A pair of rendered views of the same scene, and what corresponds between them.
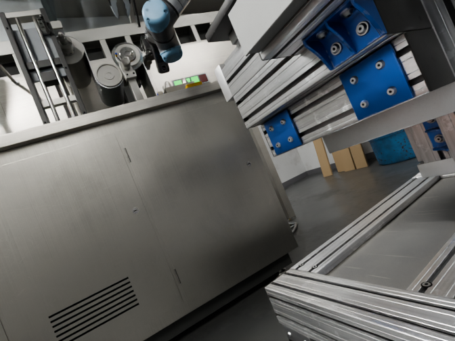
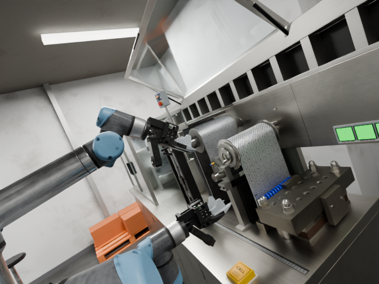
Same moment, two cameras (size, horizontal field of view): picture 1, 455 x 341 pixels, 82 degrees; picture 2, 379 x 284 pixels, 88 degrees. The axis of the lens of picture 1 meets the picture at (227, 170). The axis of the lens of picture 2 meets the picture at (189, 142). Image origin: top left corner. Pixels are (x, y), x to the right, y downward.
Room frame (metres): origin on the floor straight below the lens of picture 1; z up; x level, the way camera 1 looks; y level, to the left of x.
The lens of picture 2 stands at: (1.10, -0.61, 1.45)
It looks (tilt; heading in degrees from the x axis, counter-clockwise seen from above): 5 degrees down; 87
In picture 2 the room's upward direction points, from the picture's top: 22 degrees counter-clockwise
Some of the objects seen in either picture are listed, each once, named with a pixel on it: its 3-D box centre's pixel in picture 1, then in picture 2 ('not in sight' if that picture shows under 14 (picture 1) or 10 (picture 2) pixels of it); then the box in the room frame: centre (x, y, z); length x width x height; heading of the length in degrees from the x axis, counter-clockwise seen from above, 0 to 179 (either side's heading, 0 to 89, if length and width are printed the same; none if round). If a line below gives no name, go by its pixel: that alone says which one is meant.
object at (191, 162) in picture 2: not in sight; (187, 158); (1.11, 0.94, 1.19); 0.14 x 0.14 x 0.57
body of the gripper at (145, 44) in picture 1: (153, 43); (194, 217); (1.04, 0.08, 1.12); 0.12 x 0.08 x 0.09; 22
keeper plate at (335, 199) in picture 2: not in sight; (335, 204); (1.54, 0.05, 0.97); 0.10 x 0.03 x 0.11; 22
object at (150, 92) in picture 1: (148, 89); (267, 171); (1.41, 0.23, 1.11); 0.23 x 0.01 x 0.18; 22
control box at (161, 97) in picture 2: not in sight; (161, 100); (1.10, 0.76, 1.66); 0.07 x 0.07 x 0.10; 40
